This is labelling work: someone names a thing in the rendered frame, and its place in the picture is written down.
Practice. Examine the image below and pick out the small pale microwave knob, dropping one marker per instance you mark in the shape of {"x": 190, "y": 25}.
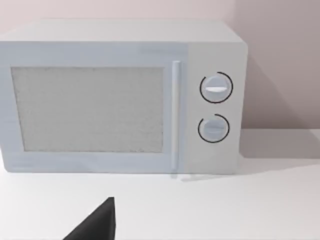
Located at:
{"x": 213, "y": 128}

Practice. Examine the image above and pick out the pale microwave oven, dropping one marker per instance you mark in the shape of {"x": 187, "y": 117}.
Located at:
{"x": 212, "y": 155}

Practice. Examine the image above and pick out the pale blue microwave door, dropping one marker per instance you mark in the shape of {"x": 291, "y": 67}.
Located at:
{"x": 87, "y": 107}

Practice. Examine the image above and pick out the large pale microwave knob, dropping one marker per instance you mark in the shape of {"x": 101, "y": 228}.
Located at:
{"x": 216, "y": 87}

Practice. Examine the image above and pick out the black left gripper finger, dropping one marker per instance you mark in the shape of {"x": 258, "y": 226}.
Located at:
{"x": 101, "y": 222}

